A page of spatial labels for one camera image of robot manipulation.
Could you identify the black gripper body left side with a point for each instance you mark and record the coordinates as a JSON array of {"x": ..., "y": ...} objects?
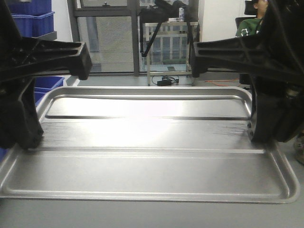
[{"x": 21, "y": 59}]

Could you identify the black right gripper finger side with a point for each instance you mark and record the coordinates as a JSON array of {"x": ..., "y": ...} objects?
[{"x": 277, "y": 110}]

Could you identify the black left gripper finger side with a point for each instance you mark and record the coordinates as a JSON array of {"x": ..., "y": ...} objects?
[{"x": 19, "y": 118}]

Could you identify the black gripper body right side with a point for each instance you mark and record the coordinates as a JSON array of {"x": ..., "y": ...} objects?
[{"x": 275, "y": 53}]

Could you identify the large silver metal tray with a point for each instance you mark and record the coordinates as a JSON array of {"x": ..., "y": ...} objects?
[{"x": 148, "y": 144}]

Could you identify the stacked blue bins left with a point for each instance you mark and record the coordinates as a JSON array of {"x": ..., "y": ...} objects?
[{"x": 34, "y": 18}]

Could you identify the person in green shirt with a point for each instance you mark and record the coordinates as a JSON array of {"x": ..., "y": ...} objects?
[{"x": 252, "y": 26}]

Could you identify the black power adapter on floor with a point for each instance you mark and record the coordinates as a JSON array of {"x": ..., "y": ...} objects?
[{"x": 166, "y": 81}]

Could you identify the metal frame table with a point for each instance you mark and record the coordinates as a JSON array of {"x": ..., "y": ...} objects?
[{"x": 169, "y": 54}]

